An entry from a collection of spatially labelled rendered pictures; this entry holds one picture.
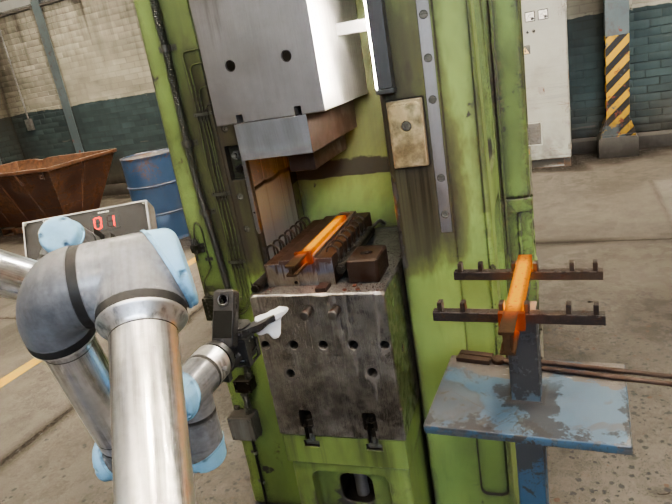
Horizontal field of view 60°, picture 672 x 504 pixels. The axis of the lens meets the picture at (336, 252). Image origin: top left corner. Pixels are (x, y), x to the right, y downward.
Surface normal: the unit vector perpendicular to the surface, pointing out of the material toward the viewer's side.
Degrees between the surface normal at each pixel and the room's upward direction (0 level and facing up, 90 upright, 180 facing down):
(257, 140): 90
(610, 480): 0
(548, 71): 90
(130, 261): 39
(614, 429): 0
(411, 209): 90
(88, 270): 53
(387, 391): 90
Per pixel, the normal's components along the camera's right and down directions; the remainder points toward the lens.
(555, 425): -0.16, -0.94
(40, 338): -0.05, 0.65
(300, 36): -0.29, 0.35
